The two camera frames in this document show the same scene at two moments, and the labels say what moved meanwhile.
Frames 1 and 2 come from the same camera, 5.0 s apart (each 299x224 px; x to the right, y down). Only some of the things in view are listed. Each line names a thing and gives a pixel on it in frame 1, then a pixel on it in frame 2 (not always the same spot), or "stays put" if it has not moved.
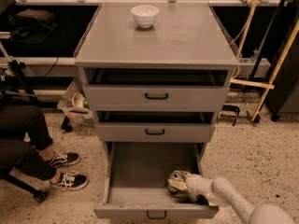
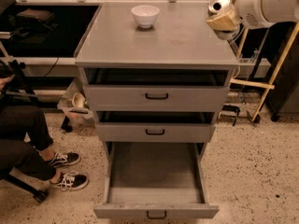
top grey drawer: [157, 90] stays put
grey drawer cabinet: [156, 75] stays put
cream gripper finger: [178, 184] -> [228, 21]
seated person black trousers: [23, 133] stays put
